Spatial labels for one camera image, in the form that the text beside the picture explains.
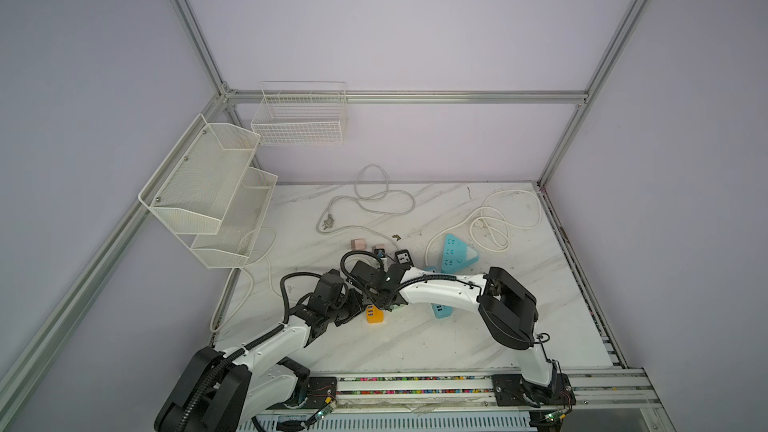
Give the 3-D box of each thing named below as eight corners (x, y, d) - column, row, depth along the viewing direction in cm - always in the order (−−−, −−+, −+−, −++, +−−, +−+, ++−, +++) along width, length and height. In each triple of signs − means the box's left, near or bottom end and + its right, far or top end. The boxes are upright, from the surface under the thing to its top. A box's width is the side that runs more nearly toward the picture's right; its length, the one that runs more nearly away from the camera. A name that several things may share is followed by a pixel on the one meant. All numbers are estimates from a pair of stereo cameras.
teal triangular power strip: (442, 273, 97) (444, 268, 94) (438, 240, 105) (440, 234, 102) (478, 273, 97) (481, 268, 94) (471, 240, 105) (473, 234, 103)
